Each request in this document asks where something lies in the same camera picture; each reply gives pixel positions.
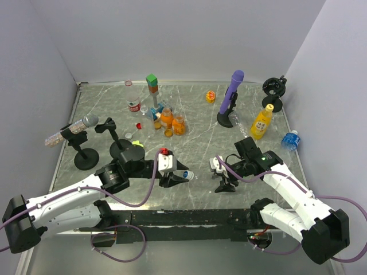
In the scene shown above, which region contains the silver glitter microphone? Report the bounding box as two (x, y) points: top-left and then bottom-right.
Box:
(44, 113), (99, 147)

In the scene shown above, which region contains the white blue bottle cap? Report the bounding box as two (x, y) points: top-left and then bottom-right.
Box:
(182, 170), (194, 180)

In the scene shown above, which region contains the yellow orange toy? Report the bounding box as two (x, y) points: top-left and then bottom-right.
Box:
(206, 91), (216, 104)

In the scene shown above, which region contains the short orange bottle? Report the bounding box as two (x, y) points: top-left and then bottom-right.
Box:
(172, 114), (185, 135)

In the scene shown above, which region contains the black microphone stand centre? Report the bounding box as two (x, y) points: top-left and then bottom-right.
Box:
(217, 91), (238, 128)

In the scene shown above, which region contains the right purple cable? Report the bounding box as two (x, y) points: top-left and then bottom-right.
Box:
(214, 154), (367, 263)

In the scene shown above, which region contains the clear plastic bottle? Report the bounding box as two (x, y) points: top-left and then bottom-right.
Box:
(228, 111), (249, 138)

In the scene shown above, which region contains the blue label water bottle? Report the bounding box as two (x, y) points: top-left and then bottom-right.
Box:
(281, 130), (300, 151)

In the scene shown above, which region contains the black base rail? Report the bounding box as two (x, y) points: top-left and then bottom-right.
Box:
(80, 209), (267, 242)

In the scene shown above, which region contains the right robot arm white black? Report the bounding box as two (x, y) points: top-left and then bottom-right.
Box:
(209, 137), (350, 264)

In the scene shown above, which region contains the orange cap front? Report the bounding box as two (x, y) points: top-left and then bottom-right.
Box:
(164, 129), (173, 138)

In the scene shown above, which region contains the red label water bottle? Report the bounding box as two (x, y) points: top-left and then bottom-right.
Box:
(124, 80), (140, 112)

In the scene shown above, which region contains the empty black microphone stand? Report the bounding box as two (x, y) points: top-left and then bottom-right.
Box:
(95, 117), (132, 159)

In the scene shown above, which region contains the small clear bottle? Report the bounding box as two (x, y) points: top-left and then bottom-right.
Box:
(140, 104), (153, 121)

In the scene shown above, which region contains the purple cable loop below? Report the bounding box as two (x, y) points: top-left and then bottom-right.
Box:
(90, 223), (150, 264)

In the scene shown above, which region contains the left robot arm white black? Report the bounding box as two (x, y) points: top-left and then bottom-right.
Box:
(1, 145), (188, 254)

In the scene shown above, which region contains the colourful block tower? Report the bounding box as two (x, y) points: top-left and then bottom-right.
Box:
(146, 74), (173, 120)

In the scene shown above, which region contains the lime green block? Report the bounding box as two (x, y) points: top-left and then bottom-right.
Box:
(132, 140), (144, 147)

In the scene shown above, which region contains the yellow juice bottle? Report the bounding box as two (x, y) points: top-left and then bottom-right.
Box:
(251, 104), (274, 140)

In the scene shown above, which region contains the purple microphone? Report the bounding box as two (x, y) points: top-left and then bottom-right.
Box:
(219, 70), (245, 115)

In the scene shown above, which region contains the black stand holding microphone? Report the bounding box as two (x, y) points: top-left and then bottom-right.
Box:
(60, 124), (99, 171)

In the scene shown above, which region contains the black ring stand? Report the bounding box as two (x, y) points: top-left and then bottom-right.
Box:
(261, 75), (287, 113)

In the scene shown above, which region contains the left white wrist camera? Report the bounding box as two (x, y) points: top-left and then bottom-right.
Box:
(158, 148), (176, 172)

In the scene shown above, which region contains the tall orange bottle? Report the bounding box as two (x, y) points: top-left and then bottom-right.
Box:
(160, 107), (173, 129)

